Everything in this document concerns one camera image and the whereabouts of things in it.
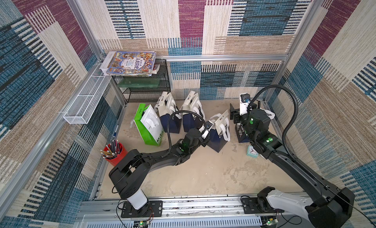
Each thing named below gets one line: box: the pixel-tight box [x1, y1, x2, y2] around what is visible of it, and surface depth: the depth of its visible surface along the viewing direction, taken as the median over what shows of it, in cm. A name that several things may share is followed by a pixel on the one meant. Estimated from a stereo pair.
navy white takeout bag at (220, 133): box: [207, 110, 231, 154], surface depth 81 cm
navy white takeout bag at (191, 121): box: [179, 90, 206, 133], surface depth 87 cm
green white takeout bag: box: [133, 103, 165, 147], surface depth 83 cm
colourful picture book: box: [106, 51, 156, 76], surface depth 81 cm
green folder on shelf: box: [117, 77, 160, 88], surface depth 98 cm
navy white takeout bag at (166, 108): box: [154, 91, 183, 134], surface depth 89 cm
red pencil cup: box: [99, 138, 128, 167], surface depth 81 cm
